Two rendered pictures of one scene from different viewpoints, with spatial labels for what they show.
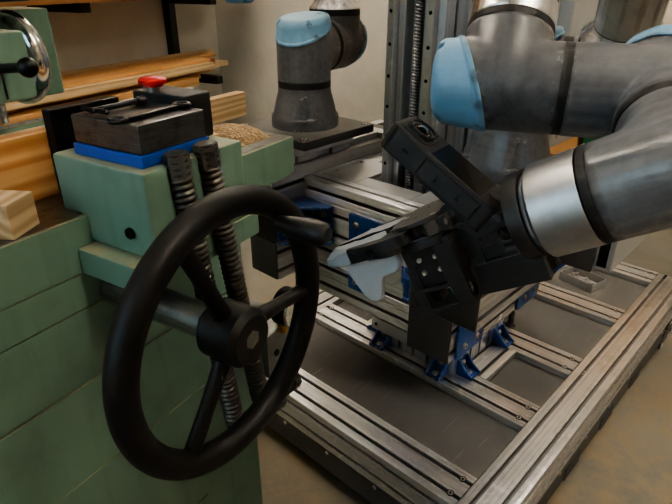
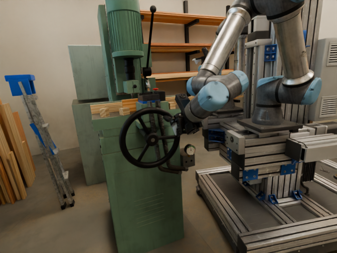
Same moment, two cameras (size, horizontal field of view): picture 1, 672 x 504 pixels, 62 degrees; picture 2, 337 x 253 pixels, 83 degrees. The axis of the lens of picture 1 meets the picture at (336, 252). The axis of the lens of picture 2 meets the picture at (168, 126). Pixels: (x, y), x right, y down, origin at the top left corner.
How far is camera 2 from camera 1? 0.50 m
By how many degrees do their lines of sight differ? 37
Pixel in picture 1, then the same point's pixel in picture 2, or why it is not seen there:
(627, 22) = (288, 72)
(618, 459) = not seen: outside the picture
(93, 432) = not seen: hidden behind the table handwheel
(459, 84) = (189, 86)
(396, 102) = (247, 101)
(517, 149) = (265, 113)
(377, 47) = not seen: hidden behind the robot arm
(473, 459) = (257, 226)
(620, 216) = (193, 110)
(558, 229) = (187, 114)
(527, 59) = (199, 80)
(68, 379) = (130, 146)
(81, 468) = (130, 167)
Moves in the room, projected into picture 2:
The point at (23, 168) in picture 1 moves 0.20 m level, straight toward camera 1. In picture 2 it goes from (132, 105) to (119, 111)
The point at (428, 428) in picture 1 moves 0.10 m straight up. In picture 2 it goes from (246, 212) to (247, 199)
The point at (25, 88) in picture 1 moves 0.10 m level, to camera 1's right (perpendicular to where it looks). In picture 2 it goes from (137, 90) to (150, 90)
